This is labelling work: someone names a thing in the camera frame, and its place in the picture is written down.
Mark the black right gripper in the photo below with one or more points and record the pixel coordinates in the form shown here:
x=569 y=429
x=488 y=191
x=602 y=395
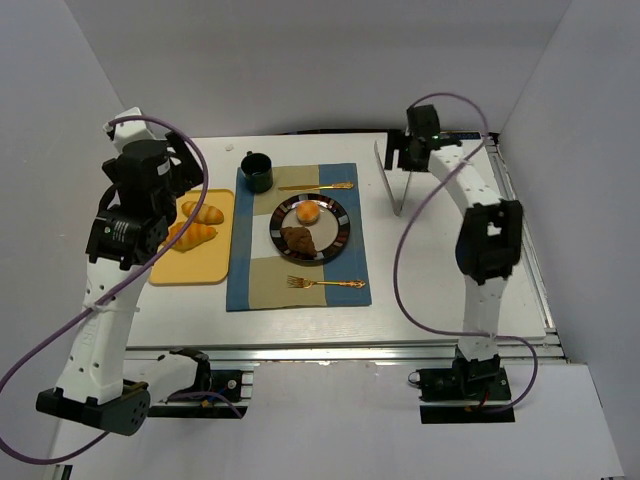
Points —
x=393 y=151

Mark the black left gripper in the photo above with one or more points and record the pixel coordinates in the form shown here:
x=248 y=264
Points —
x=185 y=163

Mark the metal tongs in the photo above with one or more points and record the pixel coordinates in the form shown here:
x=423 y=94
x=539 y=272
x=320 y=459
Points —
x=396 y=181

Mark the round bread bun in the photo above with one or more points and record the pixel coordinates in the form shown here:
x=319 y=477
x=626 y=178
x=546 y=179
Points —
x=308 y=212

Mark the brown chocolate croissant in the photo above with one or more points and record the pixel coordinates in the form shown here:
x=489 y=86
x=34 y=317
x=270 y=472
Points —
x=299 y=240

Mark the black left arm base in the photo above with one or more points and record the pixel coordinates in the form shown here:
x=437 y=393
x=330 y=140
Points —
x=228 y=398

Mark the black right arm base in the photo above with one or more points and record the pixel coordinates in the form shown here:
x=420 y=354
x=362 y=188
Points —
x=443 y=402

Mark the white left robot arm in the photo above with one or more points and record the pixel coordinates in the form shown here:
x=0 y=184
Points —
x=133 y=220

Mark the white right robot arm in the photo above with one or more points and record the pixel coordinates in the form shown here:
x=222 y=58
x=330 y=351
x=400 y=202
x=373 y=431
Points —
x=488 y=248

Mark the striped bread roll far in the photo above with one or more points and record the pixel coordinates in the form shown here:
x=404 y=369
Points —
x=206 y=214

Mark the striped orange croissant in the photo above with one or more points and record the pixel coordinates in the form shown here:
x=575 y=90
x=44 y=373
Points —
x=195 y=235

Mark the right blue logo sticker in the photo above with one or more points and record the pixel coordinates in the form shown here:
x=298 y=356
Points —
x=463 y=135

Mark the dark green mug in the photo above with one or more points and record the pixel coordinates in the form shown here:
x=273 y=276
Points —
x=257 y=172

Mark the gold knife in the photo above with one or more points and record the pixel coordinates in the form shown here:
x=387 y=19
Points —
x=311 y=187

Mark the dark rimmed ceramic plate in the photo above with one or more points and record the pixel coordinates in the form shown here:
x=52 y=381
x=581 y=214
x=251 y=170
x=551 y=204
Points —
x=330 y=233

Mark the blue beige placemat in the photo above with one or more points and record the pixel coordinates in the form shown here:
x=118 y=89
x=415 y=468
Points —
x=258 y=271

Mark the gold fork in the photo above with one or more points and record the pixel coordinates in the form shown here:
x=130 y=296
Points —
x=304 y=283

